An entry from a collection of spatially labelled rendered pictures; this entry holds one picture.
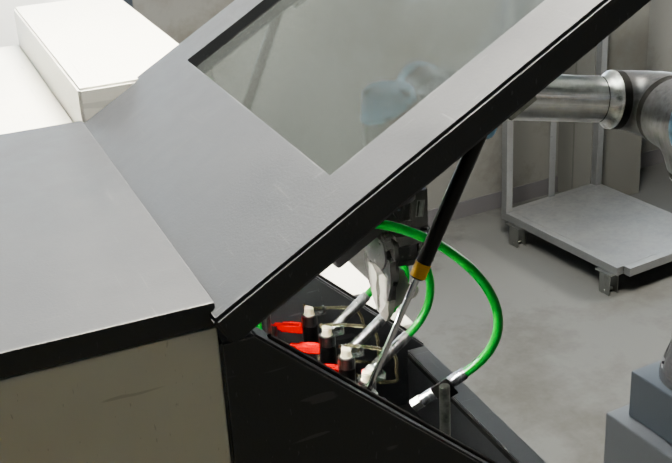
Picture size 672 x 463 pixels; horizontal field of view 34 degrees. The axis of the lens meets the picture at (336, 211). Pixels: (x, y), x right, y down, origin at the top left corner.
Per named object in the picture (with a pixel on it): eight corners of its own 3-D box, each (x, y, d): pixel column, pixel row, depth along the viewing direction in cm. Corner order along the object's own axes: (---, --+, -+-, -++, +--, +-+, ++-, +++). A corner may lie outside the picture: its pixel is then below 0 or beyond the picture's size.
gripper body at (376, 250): (434, 266, 164) (433, 191, 160) (382, 278, 161) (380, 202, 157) (411, 247, 171) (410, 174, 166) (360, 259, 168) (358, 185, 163)
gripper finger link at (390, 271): (400, 303, 163) (399, 249, 160) (391, 305, 163) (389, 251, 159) (386, 290, 167) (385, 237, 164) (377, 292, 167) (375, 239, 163)
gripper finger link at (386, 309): (423, 321, 168) (422, 266, 164) (387, 330, 166) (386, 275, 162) (413, 312, 171) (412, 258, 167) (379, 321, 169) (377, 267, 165)
